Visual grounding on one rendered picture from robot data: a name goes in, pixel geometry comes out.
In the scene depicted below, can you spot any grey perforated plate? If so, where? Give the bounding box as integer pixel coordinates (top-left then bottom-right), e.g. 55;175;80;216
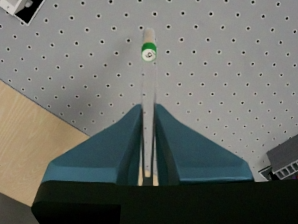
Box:
0;0;298;182

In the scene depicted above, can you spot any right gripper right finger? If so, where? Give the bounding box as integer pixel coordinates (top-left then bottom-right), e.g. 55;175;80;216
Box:
155;104;255;186

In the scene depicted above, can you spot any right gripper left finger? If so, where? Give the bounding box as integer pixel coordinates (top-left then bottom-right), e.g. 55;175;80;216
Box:
40;104;141;186

